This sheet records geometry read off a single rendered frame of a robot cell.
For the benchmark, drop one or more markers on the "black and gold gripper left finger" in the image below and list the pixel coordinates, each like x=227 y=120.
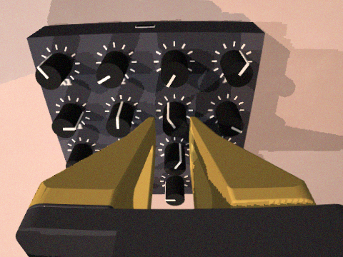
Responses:
x=113 y=176

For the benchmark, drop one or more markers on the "black knob box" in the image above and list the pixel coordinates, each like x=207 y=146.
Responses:
x=218 y=89

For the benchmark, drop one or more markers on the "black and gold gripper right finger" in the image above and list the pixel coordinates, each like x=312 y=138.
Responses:
x=237 y=177

